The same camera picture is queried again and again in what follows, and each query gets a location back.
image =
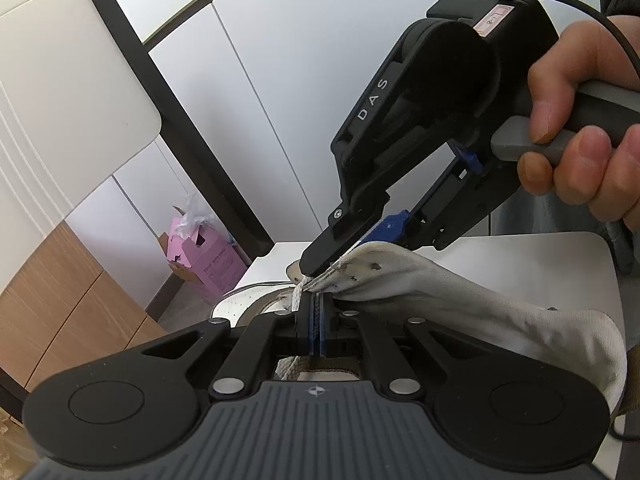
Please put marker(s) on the person's right hand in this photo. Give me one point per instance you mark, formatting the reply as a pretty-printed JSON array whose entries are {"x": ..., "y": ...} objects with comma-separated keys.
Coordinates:
[{"x": 600, "y": 60}]

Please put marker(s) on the white and brown sneaker shoe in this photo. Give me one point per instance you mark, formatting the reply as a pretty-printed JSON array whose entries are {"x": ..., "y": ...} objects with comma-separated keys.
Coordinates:
[{"x": 475, "y": 300}]

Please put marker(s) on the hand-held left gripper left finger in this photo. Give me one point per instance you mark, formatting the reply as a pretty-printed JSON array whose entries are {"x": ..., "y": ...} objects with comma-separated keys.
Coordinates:
[{"x": 311, "y": 327}]

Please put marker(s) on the clear plastic bag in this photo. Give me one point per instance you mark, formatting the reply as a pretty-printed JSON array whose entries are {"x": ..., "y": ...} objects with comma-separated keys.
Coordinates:
[{"x": 195, "y": 217}]

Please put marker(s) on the wooden drawer cabinet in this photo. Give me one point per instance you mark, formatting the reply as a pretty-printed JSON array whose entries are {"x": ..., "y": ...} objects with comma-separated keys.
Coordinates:
[{"x": 65, "y": 310}]

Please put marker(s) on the white shoelace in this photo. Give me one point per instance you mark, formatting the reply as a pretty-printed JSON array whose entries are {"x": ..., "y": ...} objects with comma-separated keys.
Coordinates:
[{"x": 300, "y": 300}]

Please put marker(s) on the pink cardboard box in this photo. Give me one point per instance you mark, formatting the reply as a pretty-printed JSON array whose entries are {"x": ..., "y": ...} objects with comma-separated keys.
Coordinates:
[{"x": 210, "y": 265}]

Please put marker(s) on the white chair with black frame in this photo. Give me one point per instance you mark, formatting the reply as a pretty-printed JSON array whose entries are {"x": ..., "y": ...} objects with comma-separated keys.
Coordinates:
[{"x": 60, "y": 110}]

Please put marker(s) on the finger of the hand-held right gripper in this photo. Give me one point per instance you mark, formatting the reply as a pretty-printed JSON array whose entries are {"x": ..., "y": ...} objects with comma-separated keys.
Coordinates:
[
  {"x": 392, "y": 227},
  {"x": 335, "y": 245}
]

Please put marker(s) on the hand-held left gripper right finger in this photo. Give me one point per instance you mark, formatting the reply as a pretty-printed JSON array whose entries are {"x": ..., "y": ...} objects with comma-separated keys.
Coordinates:
[{"x": 326, "y": 327}]

